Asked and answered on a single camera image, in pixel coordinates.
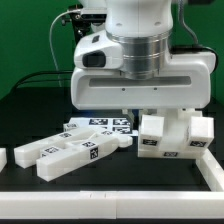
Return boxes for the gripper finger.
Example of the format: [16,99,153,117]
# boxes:
[122,109,136,129]

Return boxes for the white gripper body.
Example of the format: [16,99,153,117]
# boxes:
[71,31,216,110]

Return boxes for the white chair seat block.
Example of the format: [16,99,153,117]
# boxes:
[138,109,205,159]

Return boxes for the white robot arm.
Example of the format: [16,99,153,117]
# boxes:
[71,0,216,116]

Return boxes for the front long chair side piece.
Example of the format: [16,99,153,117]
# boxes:
[36,133,133,181]

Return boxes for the long chair side piece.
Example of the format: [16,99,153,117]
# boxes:
[14,127,105,168]
[36,133,133,181]

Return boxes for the rear long chair side piece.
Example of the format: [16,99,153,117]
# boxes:
[14,127,105,168]

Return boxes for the white left border block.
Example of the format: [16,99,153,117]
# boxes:
[0,148,7,172]

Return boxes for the flat white tagged base plate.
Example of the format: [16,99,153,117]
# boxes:
[63,117,138,136]

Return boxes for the black camera stand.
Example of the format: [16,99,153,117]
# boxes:
[61,4,106,43]

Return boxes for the black cables on table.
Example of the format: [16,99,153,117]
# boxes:
[11,69,75,93]

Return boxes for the grey cable on stand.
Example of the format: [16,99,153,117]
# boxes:
[48,9,82,88]

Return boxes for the white right border rail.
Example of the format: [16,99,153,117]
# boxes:
[196,149,224,192]

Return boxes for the white border rail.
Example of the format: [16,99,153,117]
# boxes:
[0,191,224,219]
[196,149,224,192]

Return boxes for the grey corrugated arm hose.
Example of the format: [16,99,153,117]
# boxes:
[177,0,200,48]

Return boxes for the white front border rail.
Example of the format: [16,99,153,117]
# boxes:
[0,191,224,219]

